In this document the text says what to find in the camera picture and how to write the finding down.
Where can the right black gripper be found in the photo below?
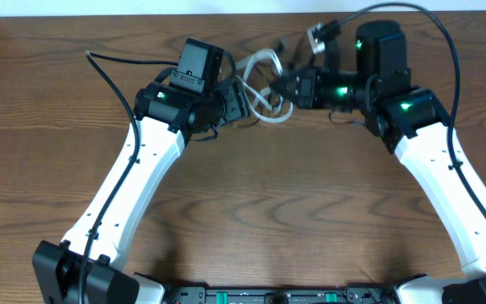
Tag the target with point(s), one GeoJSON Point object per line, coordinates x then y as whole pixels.
{"type": "Point", "coordinates": [309, 96]}

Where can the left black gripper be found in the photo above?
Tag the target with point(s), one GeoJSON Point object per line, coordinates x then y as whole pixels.
{"type": "Point", "coordinates": [234, 102]}

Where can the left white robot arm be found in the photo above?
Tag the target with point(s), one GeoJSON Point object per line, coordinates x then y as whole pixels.
{"type": "Point", "coordinates": [195, 95]}

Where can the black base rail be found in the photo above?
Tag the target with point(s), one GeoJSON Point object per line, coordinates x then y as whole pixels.
{"type": "Point", "coordinates": [356, 294]}

